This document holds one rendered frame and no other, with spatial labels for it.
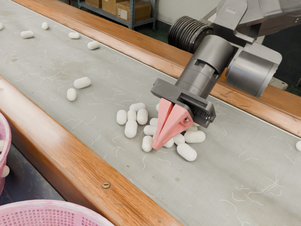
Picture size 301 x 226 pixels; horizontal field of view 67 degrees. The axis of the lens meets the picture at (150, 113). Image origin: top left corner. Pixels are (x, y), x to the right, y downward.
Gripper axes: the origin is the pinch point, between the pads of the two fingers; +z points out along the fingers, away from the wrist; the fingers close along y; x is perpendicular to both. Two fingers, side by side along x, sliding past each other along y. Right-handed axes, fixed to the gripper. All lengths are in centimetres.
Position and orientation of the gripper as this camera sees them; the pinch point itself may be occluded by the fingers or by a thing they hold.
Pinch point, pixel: (157, 144)
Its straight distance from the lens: 37.0
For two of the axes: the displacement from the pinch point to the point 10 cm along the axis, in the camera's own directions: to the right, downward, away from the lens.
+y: 7.7, 4.4, -4.6
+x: 3.4, 3.3, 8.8
